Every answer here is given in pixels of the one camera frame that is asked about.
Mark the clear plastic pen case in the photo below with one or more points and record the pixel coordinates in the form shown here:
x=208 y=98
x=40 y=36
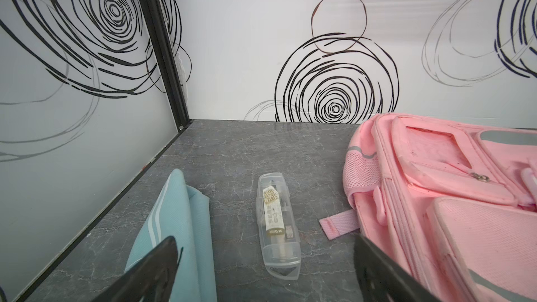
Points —
x=279 y=236

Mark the teal folded cloth pouch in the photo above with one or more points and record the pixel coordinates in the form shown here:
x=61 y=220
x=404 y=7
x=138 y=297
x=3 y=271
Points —
x=181 y=211

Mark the pink student backpack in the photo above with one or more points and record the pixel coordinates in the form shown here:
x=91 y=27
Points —
x=453 y=204

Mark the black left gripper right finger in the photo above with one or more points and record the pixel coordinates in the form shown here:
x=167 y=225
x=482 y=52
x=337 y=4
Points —
x=382 y=279

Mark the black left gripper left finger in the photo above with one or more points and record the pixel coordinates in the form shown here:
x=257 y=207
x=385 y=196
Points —
x=150 y=279

